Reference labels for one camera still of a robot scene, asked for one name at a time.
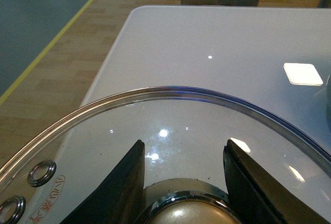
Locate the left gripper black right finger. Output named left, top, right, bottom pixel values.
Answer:
left=223, top=139, right=327, bottom=223

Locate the beige electric cooking pot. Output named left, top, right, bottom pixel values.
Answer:
left=325, top=74, right=331, bottom=130

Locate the glass pot lid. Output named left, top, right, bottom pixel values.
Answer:
left=1, top=86, right=330, bottom=223

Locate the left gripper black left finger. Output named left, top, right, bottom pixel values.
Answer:
left=62, top=140, right=145, bottom=223

